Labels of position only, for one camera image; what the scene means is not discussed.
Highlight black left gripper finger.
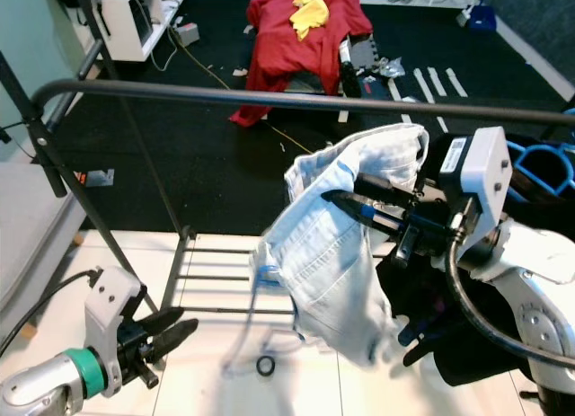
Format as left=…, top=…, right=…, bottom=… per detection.
left=133, top=306, right=185, bottom=336
left=148, top=320, right=200, bottom=358

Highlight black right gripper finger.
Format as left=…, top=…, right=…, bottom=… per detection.
left=355, top=173, right=414, bottom=206
left=322, top=191, right=401, bottom=230

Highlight light blue denim shorts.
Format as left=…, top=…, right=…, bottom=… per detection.
left=238, top=124, right=430, bottom=372

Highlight black printed t-shirt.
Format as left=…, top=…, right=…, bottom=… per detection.
left=373, top=133, right=575, bottom=390

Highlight crumpled silver wrapper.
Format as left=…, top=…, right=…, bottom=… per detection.
left=377, top=55, right=405, bottom=78

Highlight black metal clothes rack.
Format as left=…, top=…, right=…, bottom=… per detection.
left=0, top=0, right=575, bottom=320

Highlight red cloth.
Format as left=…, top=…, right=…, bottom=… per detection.
left=229, top=0, right=374, bottom=129

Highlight yellow cloth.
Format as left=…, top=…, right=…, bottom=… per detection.
left=289, top=0, right=331, bottom=41

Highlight blue dustpan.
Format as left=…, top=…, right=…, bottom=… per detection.
left=467, top=0, right=504, bottom=32

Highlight grey power adapter box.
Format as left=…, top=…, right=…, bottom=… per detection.
left=175, top=22, right=200, bottom=45

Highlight white shelf unit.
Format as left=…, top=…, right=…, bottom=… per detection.
left=94, top=0, right=199, bottom=62

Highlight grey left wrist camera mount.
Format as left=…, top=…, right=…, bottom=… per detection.
left=84, top=266, right=149, bottom=394

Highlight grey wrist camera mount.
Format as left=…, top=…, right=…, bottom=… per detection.
left=427, top=126, right=515, bottom=248
left=84, top=266, right=149, bottom=394

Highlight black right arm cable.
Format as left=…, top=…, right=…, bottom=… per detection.
left=447, top=227, right=575, bottom=363

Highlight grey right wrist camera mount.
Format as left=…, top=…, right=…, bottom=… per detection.
left=427, top=126, right=515, bottom=248

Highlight yellow cable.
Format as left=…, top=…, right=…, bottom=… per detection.
left=166, top=34, right=311, bottom=156

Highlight black ring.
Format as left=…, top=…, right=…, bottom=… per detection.
left=256, top=356, right=278, bottom=378

